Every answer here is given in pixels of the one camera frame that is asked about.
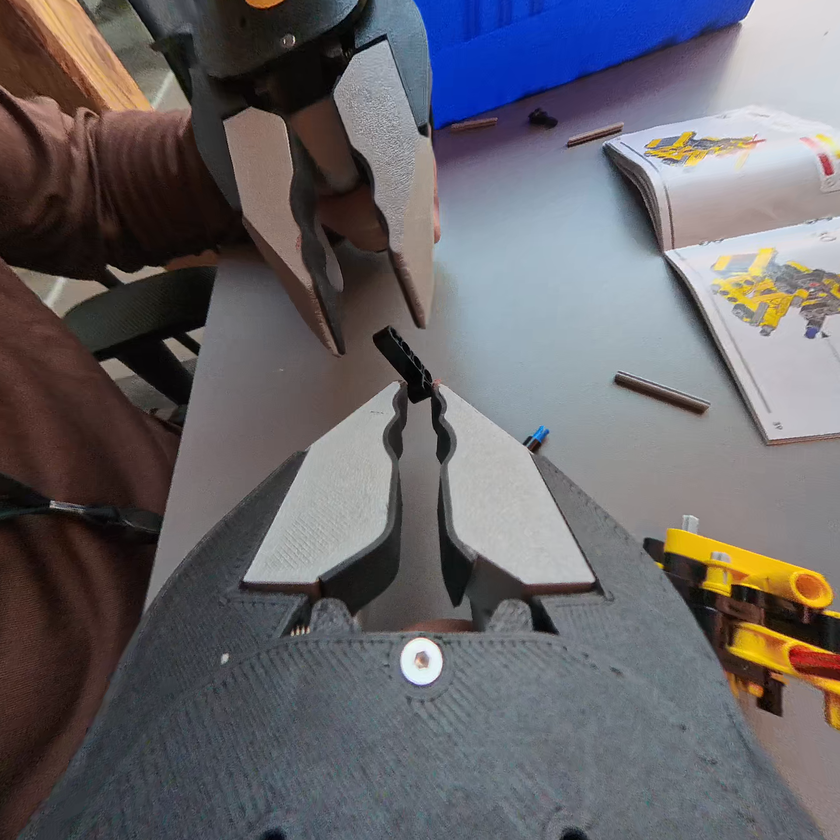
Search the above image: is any blue plastic bin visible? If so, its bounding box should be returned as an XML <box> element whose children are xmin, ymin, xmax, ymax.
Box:
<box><xmin>413</xmin><ymin>0</ymin><xmax>756</xmax><ymax>129</ymax></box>

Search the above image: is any black lego beam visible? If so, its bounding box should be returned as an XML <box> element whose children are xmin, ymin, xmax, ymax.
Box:
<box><xmin>373</xmin><ymin>326</ymin><xmax>434</xmax><ymax>404</ymax></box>

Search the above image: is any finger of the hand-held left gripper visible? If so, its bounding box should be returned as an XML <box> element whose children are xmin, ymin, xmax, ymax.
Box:
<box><xmin>223</xmin><ymin>108</ymin><xmax>347</xmax><ymax>357</ymax></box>
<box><xmin>333</xmin><ymin>36</ymin><xmax>438</xmax><ymax>329</ymax></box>

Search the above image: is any black cable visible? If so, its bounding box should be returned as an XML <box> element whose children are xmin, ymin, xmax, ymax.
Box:
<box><xmin>0</xmin><ymin>474</ymin><xmax>164</xmax><ymax>544</ymax></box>

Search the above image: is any yellow black lego model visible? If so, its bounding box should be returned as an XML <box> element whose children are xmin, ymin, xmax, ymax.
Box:
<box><xmin>643</xmin><ymin>515</ymin><xmax>840</xmax><ymax>731</ymax></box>

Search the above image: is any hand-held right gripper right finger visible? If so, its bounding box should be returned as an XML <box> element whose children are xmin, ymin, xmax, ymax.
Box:
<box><xmin>431</xmin><ymin>384</ymin><xmax>597</xmax><ymax>624</ymax></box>

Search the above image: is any person's left hand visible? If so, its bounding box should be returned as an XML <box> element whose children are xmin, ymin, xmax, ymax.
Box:
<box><xmin>317</xmin><ymin>182</ymin><xmax>389</xmax><ymax>253</ymax></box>

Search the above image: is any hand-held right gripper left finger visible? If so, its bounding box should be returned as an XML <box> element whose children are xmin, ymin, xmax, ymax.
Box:
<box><xmin>243</xmin><ymin>382</ymin><xmax>408</xmax><ymax>611</ymax></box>

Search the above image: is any person's left forearm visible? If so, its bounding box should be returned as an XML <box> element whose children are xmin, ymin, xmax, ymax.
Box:
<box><xmin>0</xmin><ymin>85</ymin><xmax>247</xmax><ymax>283</ymax></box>

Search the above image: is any lego instruction booklet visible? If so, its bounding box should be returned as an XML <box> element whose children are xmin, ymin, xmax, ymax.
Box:
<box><xmin>602</xmin><ymin>105</ymin><xmax>840</xmax><ymax>446</ymax></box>

